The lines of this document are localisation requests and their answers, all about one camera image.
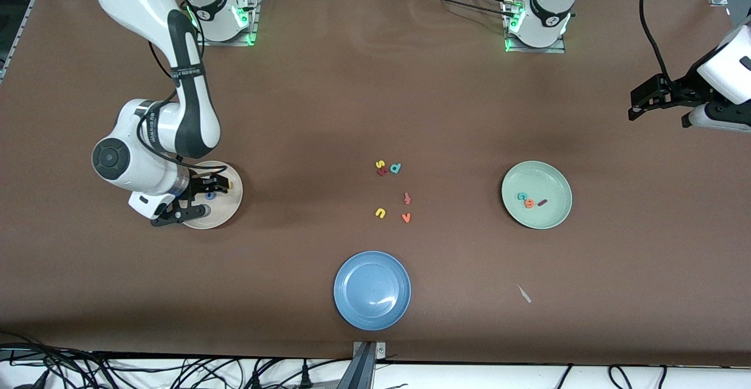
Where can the beige round plate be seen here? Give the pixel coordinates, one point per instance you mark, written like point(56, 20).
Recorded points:
point(226, 213)

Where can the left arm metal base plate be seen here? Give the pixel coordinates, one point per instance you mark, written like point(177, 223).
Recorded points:
point(537, 50)

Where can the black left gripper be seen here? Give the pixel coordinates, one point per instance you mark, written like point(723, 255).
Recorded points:
point(676, 91)

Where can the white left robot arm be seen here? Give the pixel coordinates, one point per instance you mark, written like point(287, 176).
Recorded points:
point(548, 7)

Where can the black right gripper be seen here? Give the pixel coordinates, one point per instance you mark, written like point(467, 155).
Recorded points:
point(203, 186)

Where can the brown table mat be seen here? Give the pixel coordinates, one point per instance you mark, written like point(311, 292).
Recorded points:
point(117, 295)

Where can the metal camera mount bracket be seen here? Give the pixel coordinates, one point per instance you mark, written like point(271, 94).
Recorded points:
point(366, 365)

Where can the blue round plate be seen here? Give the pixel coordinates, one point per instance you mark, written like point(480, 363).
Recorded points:
point(372, 290)

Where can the green round plate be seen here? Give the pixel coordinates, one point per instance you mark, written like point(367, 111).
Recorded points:
point(548, 178)

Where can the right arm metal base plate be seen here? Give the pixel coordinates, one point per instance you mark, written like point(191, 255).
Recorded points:
point(253, 25)

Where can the black power plug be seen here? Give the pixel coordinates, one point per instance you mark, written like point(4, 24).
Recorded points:
point(305, 374)
point(256, 378)

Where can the small white paper scrap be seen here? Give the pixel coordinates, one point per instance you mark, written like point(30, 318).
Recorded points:
point(524, 294)

